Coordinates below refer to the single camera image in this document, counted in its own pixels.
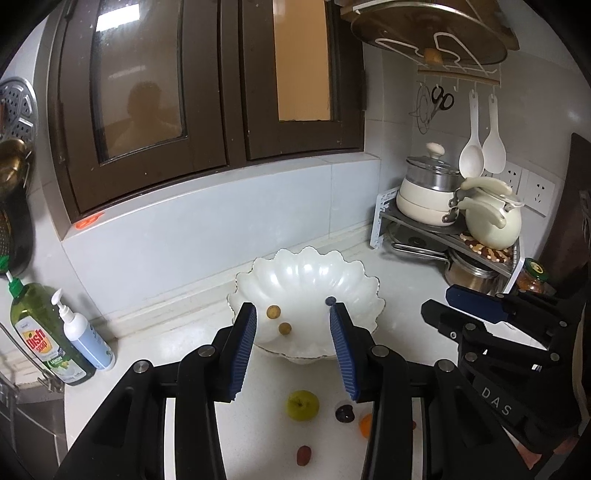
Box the dark cutting board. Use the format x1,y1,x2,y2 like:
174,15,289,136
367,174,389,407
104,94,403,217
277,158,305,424
538,133,591,301

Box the thin wire utensil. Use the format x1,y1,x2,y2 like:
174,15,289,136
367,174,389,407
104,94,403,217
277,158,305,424
409,83,437,136

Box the grey corner shelf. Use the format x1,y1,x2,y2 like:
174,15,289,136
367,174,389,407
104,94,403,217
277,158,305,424
369,188,529,296

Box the black scissors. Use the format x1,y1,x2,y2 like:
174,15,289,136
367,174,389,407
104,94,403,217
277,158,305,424
429,85,455,116

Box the person's right hand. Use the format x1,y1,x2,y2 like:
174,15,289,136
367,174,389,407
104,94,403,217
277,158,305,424
508,429,580,469

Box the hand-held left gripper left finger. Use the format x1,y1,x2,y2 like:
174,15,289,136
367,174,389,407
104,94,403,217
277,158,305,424
54,301,258,480

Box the black frying pan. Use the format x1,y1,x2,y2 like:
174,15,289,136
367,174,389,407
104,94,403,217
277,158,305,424
0,185,35,275

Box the steel lid with black knob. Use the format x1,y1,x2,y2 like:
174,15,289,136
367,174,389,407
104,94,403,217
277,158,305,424
392,224,451,264

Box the green apple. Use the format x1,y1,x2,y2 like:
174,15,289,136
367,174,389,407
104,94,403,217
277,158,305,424
287,390,320,422

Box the white scalloped bowl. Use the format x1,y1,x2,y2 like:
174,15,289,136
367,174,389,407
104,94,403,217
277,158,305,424
227,246,386,365

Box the white wall socket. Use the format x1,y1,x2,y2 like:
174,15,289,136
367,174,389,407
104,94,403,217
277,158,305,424
494,161,529,197
524,172,556,215

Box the patterned trivet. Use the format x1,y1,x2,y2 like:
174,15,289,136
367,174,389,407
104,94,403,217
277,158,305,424
459,232,514,264

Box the steel kitchen sink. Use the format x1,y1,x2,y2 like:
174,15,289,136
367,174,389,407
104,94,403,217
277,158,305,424
0,369,68,467

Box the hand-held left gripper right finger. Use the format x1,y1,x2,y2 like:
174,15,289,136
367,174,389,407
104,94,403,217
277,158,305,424
329,301,534,480

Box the glass sauce jar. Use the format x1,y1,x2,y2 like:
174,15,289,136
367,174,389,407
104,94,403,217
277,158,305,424
516,258,550,294

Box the steel pot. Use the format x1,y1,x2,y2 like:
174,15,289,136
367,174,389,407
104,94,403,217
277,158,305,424
444,251,504,294

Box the white pump bottle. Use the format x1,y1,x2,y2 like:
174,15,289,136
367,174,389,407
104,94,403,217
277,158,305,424
51,288,116,371

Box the green dish soap bottle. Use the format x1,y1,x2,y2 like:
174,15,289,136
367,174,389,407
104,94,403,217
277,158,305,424
0,254,98,386

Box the round brown pot lid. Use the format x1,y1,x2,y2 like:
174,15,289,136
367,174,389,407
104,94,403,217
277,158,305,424
349,0,509,65

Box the cream pot with glass lid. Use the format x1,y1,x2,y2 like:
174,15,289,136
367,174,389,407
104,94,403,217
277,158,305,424
396,142,464,227

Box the white wire wall rack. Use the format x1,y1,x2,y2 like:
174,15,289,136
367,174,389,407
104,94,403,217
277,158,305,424
369,28,504,93

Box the cream kettle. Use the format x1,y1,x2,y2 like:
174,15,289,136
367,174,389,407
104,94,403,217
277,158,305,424
457,176,526,250

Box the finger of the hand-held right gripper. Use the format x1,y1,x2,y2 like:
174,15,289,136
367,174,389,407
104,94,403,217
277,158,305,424
421,299,561,374
445,285,583,337

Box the brown wooden window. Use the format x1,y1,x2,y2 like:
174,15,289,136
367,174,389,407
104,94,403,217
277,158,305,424
34,0,368,241

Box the perforated steel steamer plate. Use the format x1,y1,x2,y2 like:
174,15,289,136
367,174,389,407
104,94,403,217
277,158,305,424
0,76,38,144

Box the brass ladle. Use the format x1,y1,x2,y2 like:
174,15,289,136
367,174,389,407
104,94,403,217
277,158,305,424
0,136,31,199

